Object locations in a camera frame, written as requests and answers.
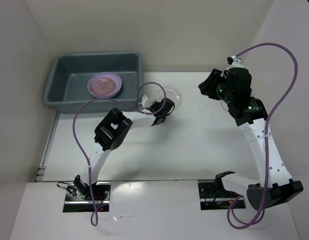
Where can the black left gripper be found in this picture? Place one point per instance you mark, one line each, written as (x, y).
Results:
(153, 104)

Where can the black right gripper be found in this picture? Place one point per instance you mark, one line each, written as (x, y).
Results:
(207, 87)

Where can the clear dish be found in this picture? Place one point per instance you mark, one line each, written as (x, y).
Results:
(172, 93)

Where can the purple plastic plate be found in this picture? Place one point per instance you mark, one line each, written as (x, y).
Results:
(112, 75)

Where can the brown translucent square plate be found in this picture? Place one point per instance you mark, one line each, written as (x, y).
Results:
(103, 86)

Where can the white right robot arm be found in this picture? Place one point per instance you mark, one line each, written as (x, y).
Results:
(275, 185)

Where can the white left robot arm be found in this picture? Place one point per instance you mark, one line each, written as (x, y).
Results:
(110, 134)

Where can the grey plastic bin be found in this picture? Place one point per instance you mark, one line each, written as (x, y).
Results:
(67, 83)

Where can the clear bowl at right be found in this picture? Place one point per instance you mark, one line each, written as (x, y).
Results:
(224, 105)

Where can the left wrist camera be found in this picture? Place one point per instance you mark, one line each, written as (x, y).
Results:
(146, 102)

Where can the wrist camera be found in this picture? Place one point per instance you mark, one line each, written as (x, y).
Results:
(235, 62)
(146, 102)

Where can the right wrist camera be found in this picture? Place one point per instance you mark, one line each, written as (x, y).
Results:
(235, 62)

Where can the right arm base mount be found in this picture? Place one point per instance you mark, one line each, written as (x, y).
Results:
(211, 199)

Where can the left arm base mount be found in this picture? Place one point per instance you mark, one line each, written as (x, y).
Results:
(75, 202)

